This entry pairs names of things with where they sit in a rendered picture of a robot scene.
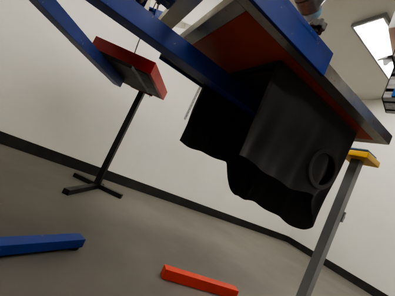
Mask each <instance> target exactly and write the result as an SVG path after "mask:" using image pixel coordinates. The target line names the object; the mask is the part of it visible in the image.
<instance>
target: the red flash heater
mask: <svg viewBox="0 0 395 296"><path fill-rule="evenodd" d="M93 44H94V45H95V46H96V48H97V49H98V50H99V51H102V52H104V53H107V54H108V55H111V56H113V57H115V58H117V59H120V60H122V61H124V62H126V63H128V64H131V65H133V67H134V68H135V70H136V71H137V73H138V75H139V76H140V78H141V80H142V81H143V83H144V84H145V86H146V87H147V89H148V91H149V94H147V93H145V92H142V91H140V90H138V89H136V90H138V91H140V92H142V93H145V94H147V95H149V96H150V94H151V97H152V96H155V97H158V98H160V99H162V100H164V98H165V96H166V94H167V90H166V87H165V84H164V82H163V79H162V77H161V74H160V72H159V69H158V66H157V64H156V62H154V61H151V60H149V59H147V58H144V57H143V56H140V55H138V54H136V53H133V52H131V51H129V50H127V49H125V48H122V47H120V46H118V45H115V44H114V43H111V42H109V41H107V40H104V39H102V38H100V37H98V36H96V37H95V39H94V40H93ZM130 87H131V86H130ZM132 88H133V87H132ZM134 89H135V88H134Z"/></svg>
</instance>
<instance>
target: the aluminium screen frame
mask: <svg viewBox="0 0 395 296"><path fill-rule="evenodd" d="M246 11H248V13H250V14H251V16H252V17H253V18H254V19H255V20H256V21H257V22H258V23H259V24H260V25H261V26H262V27H263V28H264V29H265V30H266V31H267V32H268V33H269V34H270V35H271V36H272V37H273V38H274V39H275V40H276V41H277V42H278V43H279V44H280V45H281V46H282V47H283V48H284V49H285V50H286V51H287V53H288V54H289V55H290V56H291V57H292V58H293V59H294V60H295V61H296V62H297V63H298V64H299V65H300V66H301V67H302V68H303V69H304V70H305V71H306V72H307V73H308V74H309V75H310V76H311V77H312V78H313V79H314V80H315V81H316V82H317V83H318V84H319V85H320V86H321V87H322V88H323V89H324V90H325V91H326V92H327V93H328V94H329V95H330V96H331V97H332V98H333V99H334V100H335V101H336V102H337V103H338V104H339V105H340V106H341V107H342V108H343V109H344V110H345V111H346V112H347V113H348V114H349V115H350V116H351V117H352V118H353V119H354V120H355V121H356V122H357V123H358V124H359V126H360V127H361V128H362V129H363V130H364V131H365V132H366V133H367V134H368V135H369V136H370V137H371V138H372V139H373V140H368V139H356V138H355V140H354V142H363V143H374V144H385V145H389V144H390V142H391V139H392V137H393V136H392V135H391V134H390V133H389V131H388V130H387V129H386V128H385V127H384V126H383V125H382V124H381V123H380V121H379V120H378V119H377V117H375V115H374V114H373V113H372V112H371V111H370V110H369V108H368V107H367V106H366V105H365V104H364V103H363V102H362V101H361V100H360V98H359V97H358V96H357V95H356V94H355V93H354V92H353V91H352V89H351V88H350V87H349V86H348V84H347V83H346V82H345V81H344V80H343V79H342V78H341V77H340V75H339V74H338V73H337V72H336V71H335V70H334V69H333V68H332V66H331V65H330V64H329V65H328V67H327V70H326V73H325V74H324V76H320V75H319V74H318V73H317V72H316V71H315V70H314V69H313V68H312V67H311V66H310V65H309V64H308V63H307V62H306V60H305V59H304V58H303V57H302V56H301V55H300V54H299V53H298V52H297V51H296V50H295V48H294V47H292V45H291V44H290V43H288V41H287V40H285V38H284V37H283V36H282V35H281V34H280V33H279V32H278V31H277V30H276V29H275V28H274V26H273V25H272V24H271V23H270V22H269V21H268V20H267V19H266V18H265V17H264V16H263V15H262V14H261V13H260V12H259V11H258V10H257V9H256V8H255V7H254V6H253V4H252V3H251V2H250V1H249V0H223V1H222V2H220V3H219V4H218V5H216V6H215V7H214V8H213V9H211V10H210V11H209V12H208V13H207V14H205V15H204V16H203V17H201V18H200V19H199V20H198V21H196V22H195V23H194V24H193V25H191V26H190V27H189V28H187V30H185V31H184V32H182V33H181V34H180V36H181V37H182V38H184V39H185V40H187V41H188V42H189V43H190V44H194V43H195V42H197V41H198V40H200V39H202V38H203V37H205V36H206V35H208V34H210V33H211V32H213V31H215V30H216V29H218V28H220V27H221V26H223V25H224V24H226V23H228V22H229V21H231V20H232V19H234V18H235V17H237V16H239V15H240V14H242V13H244V12H246ZM160 56H162V57H163V58H165V59H166V60H168V61H169V62H170V63H172V64H174V65H175V66H176V67H178V68H179V69H181V70H182V71H184V72H185V73H187V74H188V75H189V76H191V77H192V78H194V79H195V80H197V81H198V82H199V83H201V84H202V85H203V84H204V83H203V82H201V81H200V80H199V79H197V78H196V77H194V76H193V75H191V74H190V73H189V72H187V71H185V70H184V69H183V68H181V67H180V66H179V65H177V64H175V63H174V62H173V61H171V60H170V59H168V58H167V57H166V56H164V55H163V54H161V53H160Z"/></svg>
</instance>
